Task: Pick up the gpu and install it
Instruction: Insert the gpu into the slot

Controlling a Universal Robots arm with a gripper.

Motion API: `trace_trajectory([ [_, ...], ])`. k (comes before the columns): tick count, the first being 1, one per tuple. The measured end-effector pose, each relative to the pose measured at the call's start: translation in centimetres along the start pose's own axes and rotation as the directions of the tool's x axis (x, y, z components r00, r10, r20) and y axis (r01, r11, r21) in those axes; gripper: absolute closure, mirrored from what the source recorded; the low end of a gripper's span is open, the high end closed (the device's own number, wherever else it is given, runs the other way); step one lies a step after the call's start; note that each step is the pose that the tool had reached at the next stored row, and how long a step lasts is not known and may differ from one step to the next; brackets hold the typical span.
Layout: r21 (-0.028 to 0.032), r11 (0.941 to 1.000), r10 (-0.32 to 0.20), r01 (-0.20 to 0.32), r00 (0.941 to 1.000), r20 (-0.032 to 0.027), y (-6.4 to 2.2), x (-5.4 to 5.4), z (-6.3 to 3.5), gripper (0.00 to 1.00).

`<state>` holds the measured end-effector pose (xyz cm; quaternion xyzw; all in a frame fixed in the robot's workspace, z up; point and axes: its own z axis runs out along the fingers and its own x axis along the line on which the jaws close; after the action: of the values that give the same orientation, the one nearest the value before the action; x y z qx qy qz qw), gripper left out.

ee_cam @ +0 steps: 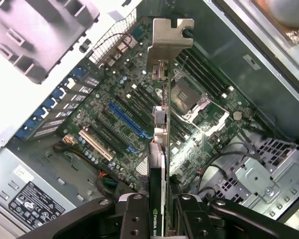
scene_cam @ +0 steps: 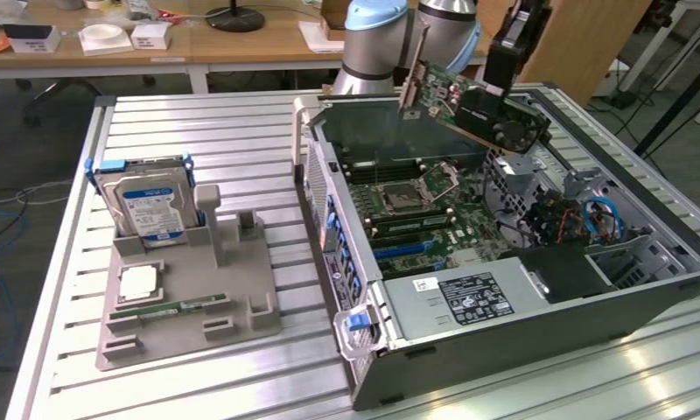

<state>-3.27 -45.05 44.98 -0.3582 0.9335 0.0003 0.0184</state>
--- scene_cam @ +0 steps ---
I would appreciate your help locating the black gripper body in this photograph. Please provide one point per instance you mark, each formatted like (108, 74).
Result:
(534, 22)

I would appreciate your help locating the green graphics card black fan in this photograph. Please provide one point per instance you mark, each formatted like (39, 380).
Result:
(443, 100)

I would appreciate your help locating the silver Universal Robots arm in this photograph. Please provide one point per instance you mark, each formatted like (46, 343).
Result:
(367, 52)

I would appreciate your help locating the wooden cabinet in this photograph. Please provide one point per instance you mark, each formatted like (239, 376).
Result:
(583, 44)

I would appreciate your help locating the metal disk bay cage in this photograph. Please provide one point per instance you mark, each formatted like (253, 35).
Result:
(514, 175)

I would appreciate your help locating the metal socket cover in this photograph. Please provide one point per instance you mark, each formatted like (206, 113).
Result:
(442, 177)

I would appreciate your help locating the black stand leg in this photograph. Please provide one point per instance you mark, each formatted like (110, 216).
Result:
(677, 105)

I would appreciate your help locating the brown cardboard box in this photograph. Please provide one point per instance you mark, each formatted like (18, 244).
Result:
(333, 15)

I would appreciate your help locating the white paper booklet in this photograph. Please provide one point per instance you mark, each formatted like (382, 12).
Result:
(321, 39)

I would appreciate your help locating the CPU socket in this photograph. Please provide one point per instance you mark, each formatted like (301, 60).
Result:
(403, 197)

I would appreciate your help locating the green motherboard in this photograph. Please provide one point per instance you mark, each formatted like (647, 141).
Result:
(473, 232)

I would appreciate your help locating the installed RAM stick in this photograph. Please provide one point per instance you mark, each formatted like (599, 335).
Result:
(414, 224)

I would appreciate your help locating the blue expansion slot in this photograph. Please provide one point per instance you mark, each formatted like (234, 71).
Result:
(406, 250)

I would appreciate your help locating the wooden desk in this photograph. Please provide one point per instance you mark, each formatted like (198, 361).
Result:
(239, 44)

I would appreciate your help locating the black lamp base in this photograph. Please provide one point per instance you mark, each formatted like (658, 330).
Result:
(235, 19)

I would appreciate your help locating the grey power supply unit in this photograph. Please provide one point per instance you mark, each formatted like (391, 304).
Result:
(409, 306)

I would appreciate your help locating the plain white box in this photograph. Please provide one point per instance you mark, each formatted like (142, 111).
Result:
(151, 37)

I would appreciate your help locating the blue case latch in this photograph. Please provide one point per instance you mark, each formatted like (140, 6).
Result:
(359, 323)

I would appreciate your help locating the black open PC case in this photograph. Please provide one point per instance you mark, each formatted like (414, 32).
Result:
(502, 350)

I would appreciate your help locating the white box with round hollow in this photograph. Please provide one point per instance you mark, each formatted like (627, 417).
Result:
(106, 41)

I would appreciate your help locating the grey parts rack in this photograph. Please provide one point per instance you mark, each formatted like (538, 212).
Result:
(199, 280)

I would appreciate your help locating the black office chair base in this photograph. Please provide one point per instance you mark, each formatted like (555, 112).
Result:
(52, 89)

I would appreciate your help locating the silver CPU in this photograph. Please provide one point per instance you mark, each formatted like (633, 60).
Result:
(136, 284)

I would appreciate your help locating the white box with black top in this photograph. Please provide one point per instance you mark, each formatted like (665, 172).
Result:
(32, 41)

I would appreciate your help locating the green RAM stick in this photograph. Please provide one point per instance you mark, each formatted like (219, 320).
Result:
(158, 311)

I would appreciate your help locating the hard disk with blue bracket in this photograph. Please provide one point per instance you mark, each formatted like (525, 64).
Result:
(146, 210)

